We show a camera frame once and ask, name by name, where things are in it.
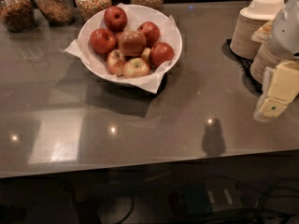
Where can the red apple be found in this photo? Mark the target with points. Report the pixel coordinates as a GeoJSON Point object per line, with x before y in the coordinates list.
{"type": "Point", "coordinates": [115, 19]}
{"type": "Point", "coordinates": [151, 31]}
{"type": "Point", "coordinates": [132, 43]}
{"type": "Point", "coordinates": [102, 41]}
{"type": "Point", "coordinates": [160, 53]}

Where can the glass jar colourful cereal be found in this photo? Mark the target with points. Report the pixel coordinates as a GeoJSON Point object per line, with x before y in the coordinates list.
{"type": "Point", "coordinates": [88, 8]}

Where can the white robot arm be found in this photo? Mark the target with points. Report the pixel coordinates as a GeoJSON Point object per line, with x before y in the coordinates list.
{"type": "Point", "coordinates": [284, 37]}

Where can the red apple top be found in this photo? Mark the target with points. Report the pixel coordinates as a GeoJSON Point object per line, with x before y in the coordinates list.
{"type": "Point", "coordinates": [115, 19]}

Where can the yellow-red apple front left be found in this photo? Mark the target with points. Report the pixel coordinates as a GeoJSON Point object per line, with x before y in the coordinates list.
{"type": "Point", "coordinates": [115, 62]}

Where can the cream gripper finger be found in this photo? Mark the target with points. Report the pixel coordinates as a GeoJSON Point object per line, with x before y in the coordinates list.
{"type": "Point", "coordinates": [263, 33]}
{"type": "Point", "coordinates": [280, 88]}

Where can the dark box on floor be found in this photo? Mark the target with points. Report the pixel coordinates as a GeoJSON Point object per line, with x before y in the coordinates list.
{"type": "Point", "coordinates": [208, 198]}

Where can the yellow-red apple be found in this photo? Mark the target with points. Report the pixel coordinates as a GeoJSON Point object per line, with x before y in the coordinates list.
{"type": "Point", "coordinates": [115, 62]}
{"type": "Point", "coordinates": [136, 67]}

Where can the black mat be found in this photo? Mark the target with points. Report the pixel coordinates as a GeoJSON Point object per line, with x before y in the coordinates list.
{"type": "Point", "coordinates": [244, 64]}

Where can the glass jar far left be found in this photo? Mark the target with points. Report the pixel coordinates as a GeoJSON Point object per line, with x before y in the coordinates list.
{"type": "Point", "coordinates": [17, 15]}

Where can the rear paper bowl stack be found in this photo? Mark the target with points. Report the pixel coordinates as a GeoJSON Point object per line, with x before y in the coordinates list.
{"type": "Point", "coordinates": [250, 19]}

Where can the small yellow apple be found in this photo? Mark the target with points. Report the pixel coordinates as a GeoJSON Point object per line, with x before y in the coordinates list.
{"type": "Point", "coordinates": [146, 55]}

